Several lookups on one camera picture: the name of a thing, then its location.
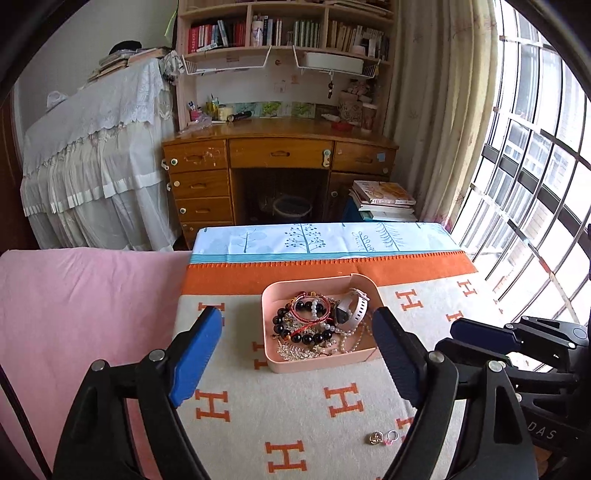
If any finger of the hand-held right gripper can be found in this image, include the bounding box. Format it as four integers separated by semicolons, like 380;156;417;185
450;315;591;356
434;337;575;384

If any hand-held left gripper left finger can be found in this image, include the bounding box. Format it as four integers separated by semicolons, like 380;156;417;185
53;306;223;480

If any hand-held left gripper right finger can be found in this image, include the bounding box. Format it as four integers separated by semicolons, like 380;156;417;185
372;307;539;480

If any long pearl necklace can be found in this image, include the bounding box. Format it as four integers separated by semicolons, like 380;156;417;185
323;323;372;356

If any white smartwatch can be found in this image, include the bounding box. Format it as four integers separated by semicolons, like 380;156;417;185
332;288;371;333

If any pink storage box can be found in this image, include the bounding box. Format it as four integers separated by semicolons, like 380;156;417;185
261;273;385;374

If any black bead bracelet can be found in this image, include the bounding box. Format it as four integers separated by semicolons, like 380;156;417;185
271;298;333;347

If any white pearl bracelet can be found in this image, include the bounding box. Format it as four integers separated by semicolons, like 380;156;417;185
307;298;352;342

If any silver rhinestone hair comb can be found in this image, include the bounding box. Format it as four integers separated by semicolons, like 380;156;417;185
277;342;324;363

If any red cord bracelet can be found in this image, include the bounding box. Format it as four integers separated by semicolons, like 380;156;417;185
288;291;335;333

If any orange patterned blanket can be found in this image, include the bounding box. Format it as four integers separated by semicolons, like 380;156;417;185
173;251;506;480

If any pink bed sheet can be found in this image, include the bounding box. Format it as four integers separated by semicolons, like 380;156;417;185
0;249;192;480

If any blue tree print sheet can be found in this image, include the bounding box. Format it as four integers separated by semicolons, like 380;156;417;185
190;222;465;266

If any metal window grille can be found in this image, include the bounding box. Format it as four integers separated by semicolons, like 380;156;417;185
450;0;591;374

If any stack of large books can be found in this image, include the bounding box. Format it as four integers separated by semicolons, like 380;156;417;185
348;181;419;222

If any round basin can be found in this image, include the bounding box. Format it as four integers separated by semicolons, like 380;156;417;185
272;196;312;219

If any wooden desk with drawers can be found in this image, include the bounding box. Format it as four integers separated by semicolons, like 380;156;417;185
161;115;400;250

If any beige curtain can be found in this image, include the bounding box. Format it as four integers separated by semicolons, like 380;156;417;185
383;0;502;232

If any white lace covered furniture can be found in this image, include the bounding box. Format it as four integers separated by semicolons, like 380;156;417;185
19;58;181;252

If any patterned glass jar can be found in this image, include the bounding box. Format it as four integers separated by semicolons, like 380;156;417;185
339;90;365;125

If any green picture strip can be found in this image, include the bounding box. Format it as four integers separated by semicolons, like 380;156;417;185
233;102;317;118

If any wooden bookshelf hutch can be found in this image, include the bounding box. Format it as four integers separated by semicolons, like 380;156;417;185
175;0;398;132

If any pile of books on cloth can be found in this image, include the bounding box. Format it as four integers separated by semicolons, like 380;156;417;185
87;46;171;84

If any white oval tray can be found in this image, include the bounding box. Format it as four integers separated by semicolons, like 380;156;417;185
302;52;365;70

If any row of red books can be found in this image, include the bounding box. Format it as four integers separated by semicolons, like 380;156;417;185
187;21;247;54

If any row of beige books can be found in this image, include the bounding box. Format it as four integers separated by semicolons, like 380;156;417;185
327;21;391;58

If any row of pale books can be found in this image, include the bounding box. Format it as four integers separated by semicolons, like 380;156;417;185
250;16;321;48

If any white wire basket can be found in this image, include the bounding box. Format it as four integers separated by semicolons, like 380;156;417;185
181;45;273;75
292;45;382;77

